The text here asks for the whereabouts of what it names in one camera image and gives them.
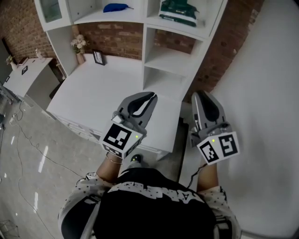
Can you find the white figurine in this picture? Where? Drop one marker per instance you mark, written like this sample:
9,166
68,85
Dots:
39,54

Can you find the person's left shoe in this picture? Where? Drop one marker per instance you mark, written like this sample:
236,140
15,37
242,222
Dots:
135,158

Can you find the pink vase with pale flowers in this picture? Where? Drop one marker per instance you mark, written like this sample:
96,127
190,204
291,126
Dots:
80,50

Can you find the white side cabinet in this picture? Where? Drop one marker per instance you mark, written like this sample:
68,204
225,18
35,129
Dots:
25,84

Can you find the small black picture frame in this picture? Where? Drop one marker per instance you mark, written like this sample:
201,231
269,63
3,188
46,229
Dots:
7,79
24,70

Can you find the white shelf unit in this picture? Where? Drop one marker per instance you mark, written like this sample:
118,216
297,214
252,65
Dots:
168,60

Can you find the green packet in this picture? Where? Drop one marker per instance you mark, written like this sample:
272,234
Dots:
177,9

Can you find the blue cloth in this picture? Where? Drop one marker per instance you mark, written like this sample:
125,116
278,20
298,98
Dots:
115,8

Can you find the white power strip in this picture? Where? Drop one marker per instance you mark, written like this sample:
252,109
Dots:
12,118

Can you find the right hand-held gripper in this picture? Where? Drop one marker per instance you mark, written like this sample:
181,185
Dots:
224,147

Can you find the person's left forearm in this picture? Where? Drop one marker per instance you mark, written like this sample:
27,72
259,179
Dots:
108,171

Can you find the person's right forearm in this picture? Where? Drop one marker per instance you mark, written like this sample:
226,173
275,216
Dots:
208,177

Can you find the small vase with flowers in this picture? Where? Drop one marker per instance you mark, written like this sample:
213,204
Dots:
11,63

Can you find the person's black and white top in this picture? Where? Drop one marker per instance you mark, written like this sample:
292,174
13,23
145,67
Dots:
151,210

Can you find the white desk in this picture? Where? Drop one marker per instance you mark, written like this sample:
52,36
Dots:
93,93

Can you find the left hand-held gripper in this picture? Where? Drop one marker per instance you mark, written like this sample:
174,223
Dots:
116,140

